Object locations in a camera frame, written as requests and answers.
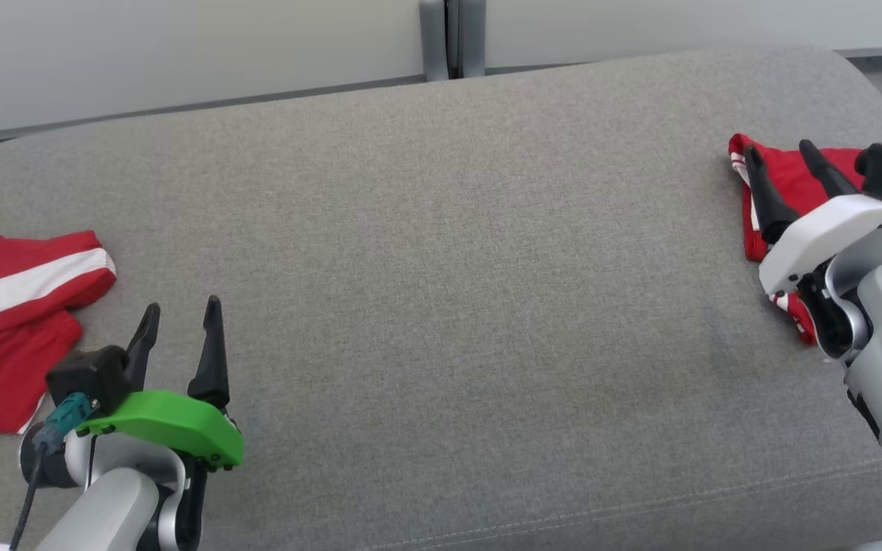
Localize red basketball jersey white sleeves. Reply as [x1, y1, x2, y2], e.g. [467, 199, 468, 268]
[728, 133, 882, 347]

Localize red shorts white stripe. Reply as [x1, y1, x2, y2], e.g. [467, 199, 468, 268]
[0, 230, 117, 435]

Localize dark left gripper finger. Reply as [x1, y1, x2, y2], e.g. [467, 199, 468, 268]
[126, 303, 161, 391]
[188, 295, 230, 410]

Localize grey partition post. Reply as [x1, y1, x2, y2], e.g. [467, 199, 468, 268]
[418, 0, 488, 81]

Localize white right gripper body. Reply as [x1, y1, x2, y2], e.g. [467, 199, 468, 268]
[758, 194, 882, 295]

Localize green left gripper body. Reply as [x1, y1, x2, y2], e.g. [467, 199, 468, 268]
[76, 390, 245, 471]

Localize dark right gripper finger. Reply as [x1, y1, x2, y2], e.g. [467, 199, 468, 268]
[743, 145, 800, 244]
[799, 139, 863, 198]

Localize grey fabric sofa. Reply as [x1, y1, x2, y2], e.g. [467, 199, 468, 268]
[0, 46, 882, 551]

